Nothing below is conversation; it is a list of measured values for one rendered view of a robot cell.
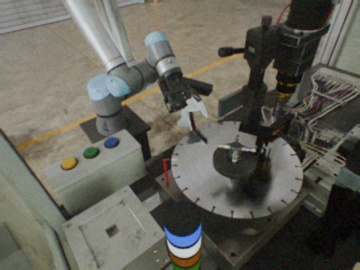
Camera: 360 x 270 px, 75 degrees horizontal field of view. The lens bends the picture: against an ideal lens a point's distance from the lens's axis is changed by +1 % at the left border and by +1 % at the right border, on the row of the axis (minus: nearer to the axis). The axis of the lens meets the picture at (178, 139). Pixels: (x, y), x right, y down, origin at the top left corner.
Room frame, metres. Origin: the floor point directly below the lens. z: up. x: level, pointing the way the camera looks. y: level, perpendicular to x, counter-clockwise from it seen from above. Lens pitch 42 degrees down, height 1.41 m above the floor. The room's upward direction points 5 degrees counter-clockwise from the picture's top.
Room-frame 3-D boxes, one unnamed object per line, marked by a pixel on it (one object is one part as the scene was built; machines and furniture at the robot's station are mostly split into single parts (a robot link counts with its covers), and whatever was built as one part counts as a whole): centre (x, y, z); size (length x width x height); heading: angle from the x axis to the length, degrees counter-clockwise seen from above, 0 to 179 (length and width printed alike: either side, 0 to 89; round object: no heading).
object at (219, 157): (0.41, -0.14, 0.96); 0.11 x 0.11 x 0.03
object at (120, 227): (0.27, 0.17, 0.82); 0.18 x 0.18 x 0.15; 34
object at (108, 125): (0.86, 0.29, 0.80); 0.15 x 0.15 x 0.10
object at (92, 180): (0.52, 0.27, 0.82); 0.28 x 0.11 x 0.15; 124
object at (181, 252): (0.14, 0.00, 1.11); 0.05 x 0.04 x 0.03; 34
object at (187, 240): (0.14, 0.00, 1.14); 0.05 x 0.04 x 0.03; 34
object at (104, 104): (0.87, 0.29, 0.91); 0.13 x 0.12 x 0.14; 134
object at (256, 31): (0.47, -0.18, 1.17); 0.06 x 0.05 x 0.20; 115
